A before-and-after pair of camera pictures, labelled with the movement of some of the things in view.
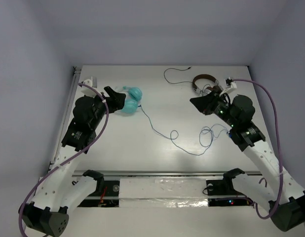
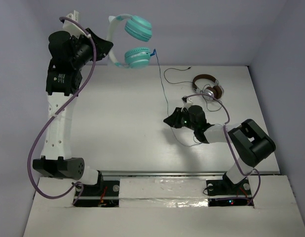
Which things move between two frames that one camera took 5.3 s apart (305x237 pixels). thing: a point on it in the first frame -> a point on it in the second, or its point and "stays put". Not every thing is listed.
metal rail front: [166, 173] stays put
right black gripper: [205, 104] -> [174, 119]
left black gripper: [109, 100] -> [94, 47]
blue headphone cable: [209, 144] -> [151, 54]
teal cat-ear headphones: [133, 97] -> [137, 27]
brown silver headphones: [216, 87] stays put
